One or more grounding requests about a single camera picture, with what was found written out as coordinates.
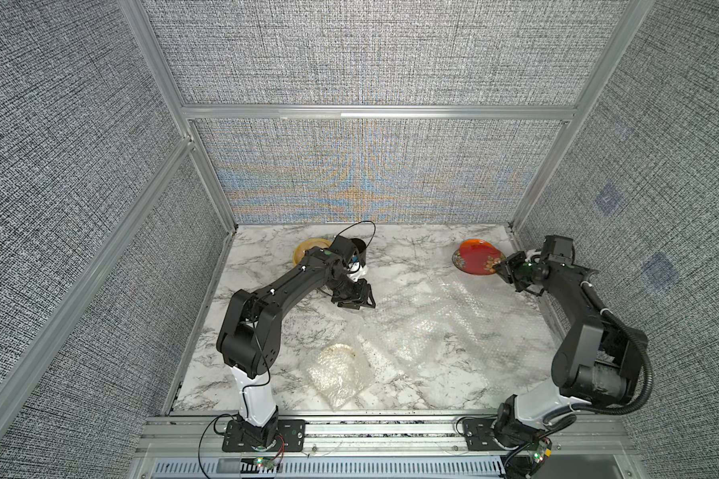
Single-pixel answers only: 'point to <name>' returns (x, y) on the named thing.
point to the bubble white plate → (340, 374)
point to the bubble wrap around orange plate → (484, 304)
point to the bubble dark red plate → (495, 346)
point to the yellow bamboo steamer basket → (308, 244)
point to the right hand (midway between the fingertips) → (495, 255)
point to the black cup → (360, 245)
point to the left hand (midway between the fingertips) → (373, 303)
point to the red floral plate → (476, 256)
